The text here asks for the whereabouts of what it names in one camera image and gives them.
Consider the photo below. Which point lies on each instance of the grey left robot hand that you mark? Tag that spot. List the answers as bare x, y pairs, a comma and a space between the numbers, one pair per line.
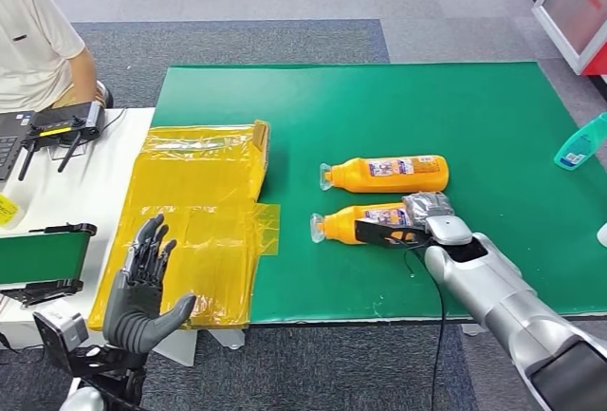
135, 314

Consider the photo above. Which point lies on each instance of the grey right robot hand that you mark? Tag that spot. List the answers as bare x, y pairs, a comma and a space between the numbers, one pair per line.
427, 205

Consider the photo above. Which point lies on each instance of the orange bottle with clear cap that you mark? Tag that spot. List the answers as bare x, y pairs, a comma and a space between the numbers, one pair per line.
338, 222
355, 175

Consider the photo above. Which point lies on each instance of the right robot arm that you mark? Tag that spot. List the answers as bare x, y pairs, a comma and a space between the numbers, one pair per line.
512, 307

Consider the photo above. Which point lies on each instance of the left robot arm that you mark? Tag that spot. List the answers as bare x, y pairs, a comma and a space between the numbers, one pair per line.
104, 383

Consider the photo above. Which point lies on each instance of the teal plastic bottle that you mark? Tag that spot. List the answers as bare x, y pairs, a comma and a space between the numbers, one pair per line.
580, 147

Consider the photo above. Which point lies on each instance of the green table mat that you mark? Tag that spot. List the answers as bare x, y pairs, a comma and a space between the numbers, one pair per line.
360, 106

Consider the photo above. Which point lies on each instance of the yellow film wrapped box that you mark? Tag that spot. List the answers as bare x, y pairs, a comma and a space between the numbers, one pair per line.
199, 175

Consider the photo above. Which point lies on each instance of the yellow label sheet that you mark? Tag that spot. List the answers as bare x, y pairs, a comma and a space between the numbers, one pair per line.
7, 212

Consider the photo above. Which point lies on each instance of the black router with antennas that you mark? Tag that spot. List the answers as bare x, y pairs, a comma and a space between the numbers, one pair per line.
66, 120

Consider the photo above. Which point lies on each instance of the black chair part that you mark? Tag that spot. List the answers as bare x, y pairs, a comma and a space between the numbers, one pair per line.
105, 95

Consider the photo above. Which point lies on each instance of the white round object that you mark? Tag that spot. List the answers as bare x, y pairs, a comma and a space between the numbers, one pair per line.
603, 236

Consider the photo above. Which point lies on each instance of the black laptop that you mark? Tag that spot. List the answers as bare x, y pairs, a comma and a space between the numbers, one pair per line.
9, 143

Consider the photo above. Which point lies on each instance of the red and white sign board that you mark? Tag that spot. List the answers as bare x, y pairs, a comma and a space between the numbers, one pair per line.
576, 5

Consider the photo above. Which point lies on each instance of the person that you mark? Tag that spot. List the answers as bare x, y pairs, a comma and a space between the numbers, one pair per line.
33, 37

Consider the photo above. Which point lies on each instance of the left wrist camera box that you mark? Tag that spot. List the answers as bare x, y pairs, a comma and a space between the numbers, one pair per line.
62, 332

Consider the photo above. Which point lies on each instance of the green belt conveyor black frame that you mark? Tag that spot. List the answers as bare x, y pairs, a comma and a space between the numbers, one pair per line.
42, 257

